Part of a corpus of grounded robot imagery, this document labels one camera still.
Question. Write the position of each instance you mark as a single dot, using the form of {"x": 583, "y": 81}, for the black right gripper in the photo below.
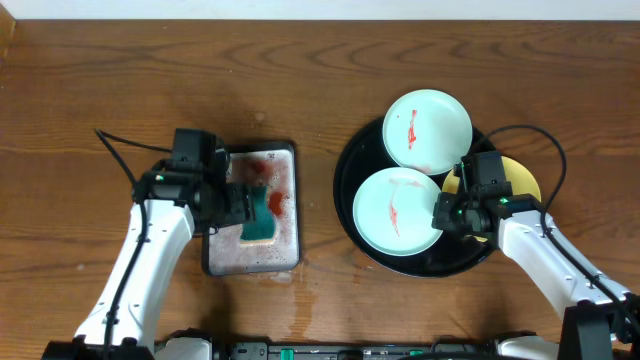
{"x": 442, "y": 218}

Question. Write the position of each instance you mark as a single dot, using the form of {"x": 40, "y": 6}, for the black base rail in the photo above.
{"x": 350, "y": 351}

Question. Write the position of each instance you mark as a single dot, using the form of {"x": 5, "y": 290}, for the black rectangular soapy tray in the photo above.
{"x": 270, "y": 241}

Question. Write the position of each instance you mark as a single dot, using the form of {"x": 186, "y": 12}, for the black round tray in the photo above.
{"x": 365, "y": 155}

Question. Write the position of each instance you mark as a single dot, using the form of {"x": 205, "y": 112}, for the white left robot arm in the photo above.
{"x": 170, "y": 207}

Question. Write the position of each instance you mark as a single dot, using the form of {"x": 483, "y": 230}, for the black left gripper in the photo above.
{"x": 244, "y": 204}

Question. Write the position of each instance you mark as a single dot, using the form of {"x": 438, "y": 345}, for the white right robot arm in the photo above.
{"x": 600, "y": 317}

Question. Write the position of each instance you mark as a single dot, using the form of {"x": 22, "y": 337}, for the green and yellow sponge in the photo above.
{"x": 263, "y": 227}

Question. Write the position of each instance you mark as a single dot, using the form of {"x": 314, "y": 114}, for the yellow plate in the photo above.
{"x": 521, "y": 179}

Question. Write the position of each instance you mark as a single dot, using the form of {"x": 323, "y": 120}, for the mint plate with long stain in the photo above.
{"x": 427, "y": 130}

